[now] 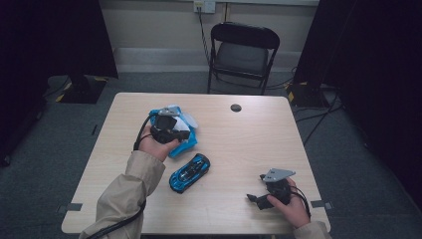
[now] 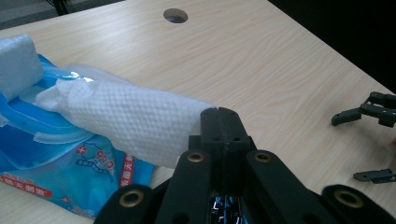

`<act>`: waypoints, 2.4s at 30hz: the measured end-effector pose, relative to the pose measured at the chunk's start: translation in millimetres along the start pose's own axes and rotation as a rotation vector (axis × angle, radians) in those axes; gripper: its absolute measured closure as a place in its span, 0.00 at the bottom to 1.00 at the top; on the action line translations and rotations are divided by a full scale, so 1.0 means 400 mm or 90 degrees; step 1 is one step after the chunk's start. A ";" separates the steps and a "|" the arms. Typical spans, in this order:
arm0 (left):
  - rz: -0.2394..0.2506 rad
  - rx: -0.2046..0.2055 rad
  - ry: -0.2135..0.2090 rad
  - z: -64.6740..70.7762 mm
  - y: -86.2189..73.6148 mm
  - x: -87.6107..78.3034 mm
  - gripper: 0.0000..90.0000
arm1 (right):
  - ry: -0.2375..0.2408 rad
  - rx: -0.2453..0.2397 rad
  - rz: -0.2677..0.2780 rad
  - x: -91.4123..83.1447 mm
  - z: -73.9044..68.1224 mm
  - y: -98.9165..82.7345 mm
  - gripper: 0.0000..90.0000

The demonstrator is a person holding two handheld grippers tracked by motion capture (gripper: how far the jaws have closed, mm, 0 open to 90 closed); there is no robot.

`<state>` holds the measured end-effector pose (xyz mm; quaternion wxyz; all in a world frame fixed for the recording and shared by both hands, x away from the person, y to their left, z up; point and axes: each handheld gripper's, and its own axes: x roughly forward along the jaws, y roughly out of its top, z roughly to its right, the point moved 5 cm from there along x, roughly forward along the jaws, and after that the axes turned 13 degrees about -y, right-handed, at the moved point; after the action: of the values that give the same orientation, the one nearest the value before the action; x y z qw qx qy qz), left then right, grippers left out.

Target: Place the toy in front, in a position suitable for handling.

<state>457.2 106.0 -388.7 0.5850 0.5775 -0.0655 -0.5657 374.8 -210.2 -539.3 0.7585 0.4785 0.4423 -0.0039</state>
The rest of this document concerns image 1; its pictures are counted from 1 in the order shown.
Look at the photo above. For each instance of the white wall socket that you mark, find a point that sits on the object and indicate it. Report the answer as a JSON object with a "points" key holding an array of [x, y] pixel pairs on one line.
{"points": [[204, 6]]}

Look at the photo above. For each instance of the black stand base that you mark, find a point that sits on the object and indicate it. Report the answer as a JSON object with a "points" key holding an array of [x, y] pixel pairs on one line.
{"points": [[305, 94], [83, 91]]}

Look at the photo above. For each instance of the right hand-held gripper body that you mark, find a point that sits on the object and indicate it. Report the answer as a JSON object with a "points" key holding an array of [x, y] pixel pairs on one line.
{"points": [[279, 191]]}

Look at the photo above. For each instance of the person's left hand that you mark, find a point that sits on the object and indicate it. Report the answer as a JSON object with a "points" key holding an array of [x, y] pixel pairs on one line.
{"points": [[156, 147]]}

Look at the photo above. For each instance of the blue toy car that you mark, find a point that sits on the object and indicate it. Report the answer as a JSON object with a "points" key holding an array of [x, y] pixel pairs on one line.
{"points": [[189, 173]]}

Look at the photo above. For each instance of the black curtain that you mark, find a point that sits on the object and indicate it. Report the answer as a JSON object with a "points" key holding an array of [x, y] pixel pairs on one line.
{"points": [[375, 83], [49, 49]]}

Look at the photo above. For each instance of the white wet wipe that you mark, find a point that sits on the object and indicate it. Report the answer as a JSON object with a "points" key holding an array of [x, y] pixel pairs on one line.
{"points": [[181, 123]]}

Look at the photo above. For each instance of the grey tape strip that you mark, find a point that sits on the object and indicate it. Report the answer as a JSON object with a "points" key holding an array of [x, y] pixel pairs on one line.
{"points": [[70, 207], [321, 204]]}

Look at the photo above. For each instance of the blue wet wipes pack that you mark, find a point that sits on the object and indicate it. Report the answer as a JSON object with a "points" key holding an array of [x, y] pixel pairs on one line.
{"points": [[185, 144]]}

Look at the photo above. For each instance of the small black floor tape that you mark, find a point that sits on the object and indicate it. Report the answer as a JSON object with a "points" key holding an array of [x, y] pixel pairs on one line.
{"points": [[95, 129]]}

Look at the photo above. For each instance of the black folding chair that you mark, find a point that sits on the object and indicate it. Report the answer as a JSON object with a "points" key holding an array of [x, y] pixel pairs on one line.
{"points": [[244, 56]]}

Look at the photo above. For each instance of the person's right hand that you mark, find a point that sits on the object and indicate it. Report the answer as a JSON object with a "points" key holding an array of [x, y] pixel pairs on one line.
{"points": [[294, 210]]}

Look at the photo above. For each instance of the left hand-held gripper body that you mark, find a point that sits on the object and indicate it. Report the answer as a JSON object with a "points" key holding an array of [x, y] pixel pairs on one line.
{"points": [[164, 127]]}

